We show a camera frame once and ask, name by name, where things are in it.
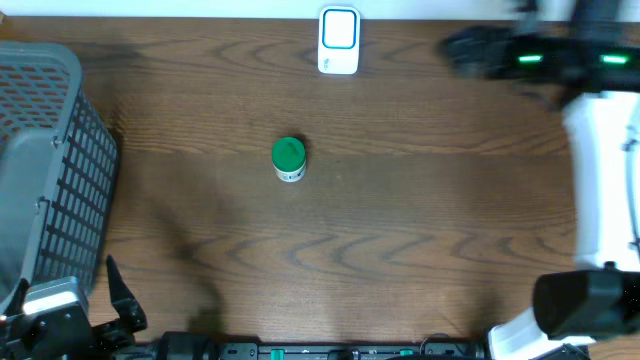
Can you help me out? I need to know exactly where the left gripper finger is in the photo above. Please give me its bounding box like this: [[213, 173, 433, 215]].
[[106, 255, 146, 325], [9, 278, 30, 316]]

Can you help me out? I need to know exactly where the green lid white jar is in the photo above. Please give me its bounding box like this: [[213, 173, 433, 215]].
[[271, 137, 307, 183]]

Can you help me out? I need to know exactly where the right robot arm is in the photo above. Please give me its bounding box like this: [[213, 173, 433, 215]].
[[439, 1, 639, 359]]

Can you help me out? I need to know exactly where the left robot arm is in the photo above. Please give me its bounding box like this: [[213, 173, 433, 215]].
[[1, 256, 147, 359]]

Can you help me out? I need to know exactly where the white barcode scanner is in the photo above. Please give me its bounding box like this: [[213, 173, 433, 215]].
[[317, 6, 361, 75]]

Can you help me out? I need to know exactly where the grey plastic mesh basket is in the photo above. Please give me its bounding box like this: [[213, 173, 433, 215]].
[[1, 41, 120, 307]]

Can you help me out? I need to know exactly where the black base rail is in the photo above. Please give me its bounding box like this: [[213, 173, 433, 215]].
[[114, 329, 591, 360]]

